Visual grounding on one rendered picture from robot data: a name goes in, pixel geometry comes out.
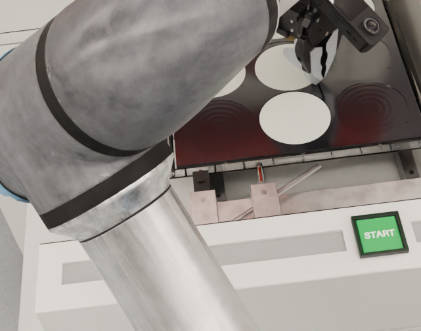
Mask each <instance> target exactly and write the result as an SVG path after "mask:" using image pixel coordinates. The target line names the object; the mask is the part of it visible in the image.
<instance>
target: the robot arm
mask: <svg viewBox="0 0 421 331"><path fill-rule="evenodd" d="M388 31H389V26H388V25H387V24H386V23H385V22H384V21H383V20H382V19H381V18H380V17H379V16H378V15H377V14H376V13H375V12H374V11H373V9H372V8H371V7H370V6H369V5H368V4H367V3H366V2H365V1H364V0H75V1H73V2H72V3H70V4H69V5H68V6H66V7H65V8H64V9H63V10H62V11H60V12H59V13H58V14H57V15H56V16H55V17H54V18H52V19H51V20H50V21H48V23H46V24H45V25H44V26H42V27H41V28H40V29H38V30H37V31H36V32H35V33H34V34H32V35H31V36H30V37H29V38H27V39H26V40H25V41H24V42H22V43H21V44H20V45H19V46H17V47H15V48H13V49H11V50H9V51H7V52H6V53H4V54H3V55H2V56H0V194H2V195H3V196H10V197H11V198H14V199H15V200H16V201H19V202H25V203H29V204H31V205H32V206H33V208H34V209H35V211H36V212H37V214H38V215H39V216H40V218H41V220H42V222H43V223H44V224H45V226H46V228H47V229H48V231H49V232H52V233H55V234H60V235H63V236H69V237H72V238H75V239H76V240H78V241H79V243H80V244H81V246H82V248H83V249H84V250H85V252H86V254H87V255H88V257H89V259H90V260H91V261H92V263H93V265H94V266H95V268H96V269H97V271H98V272H99V274H100V276H101V277H102V279H103V281H104V282H105V283H106V285H107V287H108V288H109V290H110V291H111V293H112V295H113V296H114V297H115V299H116V301H117V302H118V304H119V305H120V307H121V309H122V310H123V312H124V313H125V315H126V317H127V318H128V319H129V321H130V323H131V324H132V326H133V327H134V329H135V331H260V329H259V328H258V326H257V324H256V323H255V321H254V319H253V318H252V316H251V314H250V313H249V311H248V310H247V308H246V306H245V305H244V303H243V302H242V300H241V299H240V297H239V295H238V294H237V292H236V290H235V289H234V287H233V285H232V284H231V282H230V280H229V279H228V277H227V276H226V274H225V272H224V271H223V269H222V268H221V266H220V264H219V263H218V261H217V260H216V258H215V256H214V254H213V253H212V251H211V250H210V248H209V246H208V245H207V243H206V241H205V240H204V238H203V236H202V235H201V234H200V231H199V230H198V228H197V227H196V225H195V224H194V222H193V220H192V219H191V217H190V215H189V214H188V212H187V210H186V209H185V207H184V205H183V204H182V202H181V201H180V199H179V197H178V196H177V194H176V193H175V191H174V189H173V188H172V186H171V185H170V182H169V176H170V173H171V167H172V164H173V159H174V153H173V151H172V149H171V148H170V147H169V145H168V143H167V141H166V138H168V137H169V136H170V135H172V134H174V133H175V132H176V131H178V130H179V129H180V128H182V126H184V125H185V124H186V123H187V122H188V121H190V120H191V119H192V118H193V117H194V116H195V115H197V113H199V111H201V109H203V108H204V107H205V106H206V105H207V104H208V103H209V102H210V101H211V100H212V99H213V98H214V97H215V96H216V95H217V94H218V93H219V92H220V91H221V90H222V89H223V88H224V87H225V86H226V85H227V84H228V83H229V82H230V81H231V80H232V79H233V78H234V77H235V76H236V75H237V74H238V73H239V72H240V71H241V70H242V69H243V68H244V67H245V66H246V65H247V64H248V63H249V62H251V61H252V60H253V59H254V58H255V57H256V56H257V55H258V54H259V53H260V52H261V51H262V50H263V49H264V48H266V46H268V44H269V43H270V42H271V40H272V38H273V37H274V35H275V33H278V34H280V35H282V36H284V37H285V38H289V37H290V36H293V37H295V38H296V39H295V40H294V47H285V48H284V49H283V54H284V56H285V58H286V59H287V60H288V61H290V62H291V63H292V64H293V65H294V66H296V67H297V68H299V69H300V70H301V71H302V72H303V73H304V76H305V77H306V79H307V80H308V81H309V82H311V83H313V84H315V85H317V84H318V83H319V82H321V81H322V79H323V78H324V77H325V76H326V75H327V73H328V70H329V68H330V66H331V64H332V61H333V59H334V57H335V54H336V50H337V49H338V47H339V44H340V40H341V38H342V34H343V35H344V36H345V37H346V38H347V39H348V40H349V41H350V42H351V43H352V44H353V45H354V47H355V48H356V49H357V50H358V51H359V52H360V53H366V52H368V51H369V50H371V48H373V46H375V45H376V44H377V43H378V42H379V41H381V40H382V39H383V38H384V37H385V36H386V34H387V33H388Z"/></svg>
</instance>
